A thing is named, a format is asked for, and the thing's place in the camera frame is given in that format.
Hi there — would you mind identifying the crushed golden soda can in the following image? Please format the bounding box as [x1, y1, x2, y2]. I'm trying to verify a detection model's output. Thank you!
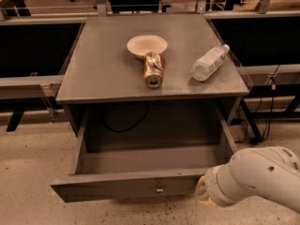
[143, 52, 164, 88]

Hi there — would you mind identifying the black cable behind cabinet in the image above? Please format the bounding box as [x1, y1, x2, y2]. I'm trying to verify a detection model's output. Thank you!
[101, 101, 150, 134]

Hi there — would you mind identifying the clear plastic water bottle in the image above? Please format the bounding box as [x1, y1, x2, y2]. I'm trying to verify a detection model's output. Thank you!
[190, 44, 230, 82]

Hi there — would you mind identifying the white paper bowl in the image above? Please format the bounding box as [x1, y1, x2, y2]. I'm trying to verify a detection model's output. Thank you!
[127, 35, 168, 59]

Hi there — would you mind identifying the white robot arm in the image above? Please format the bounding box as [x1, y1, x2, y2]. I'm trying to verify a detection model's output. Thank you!
[195, 146, 300, 213]

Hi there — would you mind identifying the grey top drawer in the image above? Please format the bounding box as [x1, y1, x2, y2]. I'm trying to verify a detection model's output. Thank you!
[51, 103, 235, 203]

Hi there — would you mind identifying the metal railing frame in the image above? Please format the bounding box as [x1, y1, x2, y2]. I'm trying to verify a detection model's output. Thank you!
[0, 0, 300, 133]

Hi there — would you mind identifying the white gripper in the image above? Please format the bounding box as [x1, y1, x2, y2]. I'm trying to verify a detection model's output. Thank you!
[195, 165, 241, 207]

